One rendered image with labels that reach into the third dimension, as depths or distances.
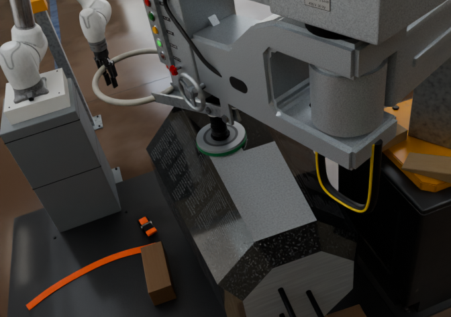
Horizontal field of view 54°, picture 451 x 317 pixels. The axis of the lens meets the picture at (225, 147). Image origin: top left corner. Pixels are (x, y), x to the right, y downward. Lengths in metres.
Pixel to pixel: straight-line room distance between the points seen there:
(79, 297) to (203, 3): 1.74
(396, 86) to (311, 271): 0.70
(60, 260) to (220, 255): 1.41
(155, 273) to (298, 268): 1.02
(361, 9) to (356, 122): 0.35
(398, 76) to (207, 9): 0.66
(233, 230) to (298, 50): 0.75
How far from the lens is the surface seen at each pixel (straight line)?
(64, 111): 2.52
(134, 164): 3.27
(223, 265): 1.62
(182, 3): 1.48
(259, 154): 1.82
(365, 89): 1.12
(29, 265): 2.95
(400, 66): 1.23
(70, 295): 2.68
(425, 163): 1.81
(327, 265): 1.62
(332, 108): 1.15
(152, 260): 2.46
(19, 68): 2.52
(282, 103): 1.33
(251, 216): 1.59
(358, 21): 0.94
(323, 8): 0.98
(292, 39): 1.13
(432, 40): 1.36
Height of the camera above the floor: 2.01
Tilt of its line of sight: 39 degrees down
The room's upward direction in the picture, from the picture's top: 12 degrees counter-clockwise
